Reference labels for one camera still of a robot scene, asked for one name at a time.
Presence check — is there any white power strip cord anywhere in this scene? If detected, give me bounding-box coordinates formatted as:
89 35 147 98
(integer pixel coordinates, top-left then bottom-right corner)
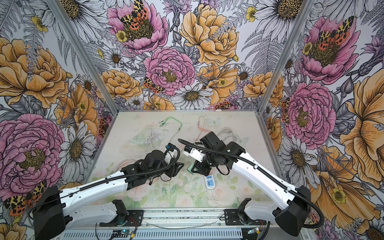
217 127 244 145

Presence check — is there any aluminium corner post left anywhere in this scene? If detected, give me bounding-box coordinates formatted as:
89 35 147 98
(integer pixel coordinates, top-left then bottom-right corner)
47 1 119 117

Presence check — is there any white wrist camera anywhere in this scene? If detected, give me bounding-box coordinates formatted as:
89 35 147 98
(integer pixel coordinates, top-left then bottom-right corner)
183 146 205 163
165 143 177 164

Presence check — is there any aluminium corner post right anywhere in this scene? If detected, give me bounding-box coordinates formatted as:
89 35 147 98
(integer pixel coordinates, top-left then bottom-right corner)
258 0 315 115

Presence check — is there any pink USB cable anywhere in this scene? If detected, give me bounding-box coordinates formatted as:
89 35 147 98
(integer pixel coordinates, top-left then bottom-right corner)
196 116 212 142

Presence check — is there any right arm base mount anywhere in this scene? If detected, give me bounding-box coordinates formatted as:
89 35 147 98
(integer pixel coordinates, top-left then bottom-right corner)
224 209 267 226

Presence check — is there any lilac USB cable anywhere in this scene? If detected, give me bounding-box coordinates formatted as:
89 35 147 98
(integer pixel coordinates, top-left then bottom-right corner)
143 131 163 149

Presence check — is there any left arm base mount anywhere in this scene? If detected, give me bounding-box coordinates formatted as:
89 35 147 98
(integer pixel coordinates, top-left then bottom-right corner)
99 210 145 227

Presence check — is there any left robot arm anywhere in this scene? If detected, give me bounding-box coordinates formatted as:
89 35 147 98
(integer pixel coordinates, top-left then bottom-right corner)
30 143 184 240

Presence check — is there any green USB cable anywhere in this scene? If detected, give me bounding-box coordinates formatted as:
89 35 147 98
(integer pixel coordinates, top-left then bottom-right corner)
158 116 184 142

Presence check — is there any white blue power strip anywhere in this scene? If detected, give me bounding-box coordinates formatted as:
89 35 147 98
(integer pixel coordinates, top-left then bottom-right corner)
205 175 216 190

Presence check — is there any green charger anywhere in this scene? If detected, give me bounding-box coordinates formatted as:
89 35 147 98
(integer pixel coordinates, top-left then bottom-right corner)
187 163 194 175

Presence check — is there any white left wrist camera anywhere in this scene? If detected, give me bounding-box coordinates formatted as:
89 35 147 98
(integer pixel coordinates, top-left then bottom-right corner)
165 143 177 164

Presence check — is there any aluminium corner post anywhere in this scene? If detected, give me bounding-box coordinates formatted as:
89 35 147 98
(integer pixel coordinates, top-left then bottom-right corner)
47 1 119 117
258 0 315 115

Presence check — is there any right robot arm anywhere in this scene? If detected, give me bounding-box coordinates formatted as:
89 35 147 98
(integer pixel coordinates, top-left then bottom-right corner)
178 132 325 237

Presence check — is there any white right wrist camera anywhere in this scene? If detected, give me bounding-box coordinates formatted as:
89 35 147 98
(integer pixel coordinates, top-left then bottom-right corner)
183 146 205 163

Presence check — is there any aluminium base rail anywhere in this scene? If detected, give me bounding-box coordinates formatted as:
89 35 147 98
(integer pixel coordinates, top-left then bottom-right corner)
65 202 277 230

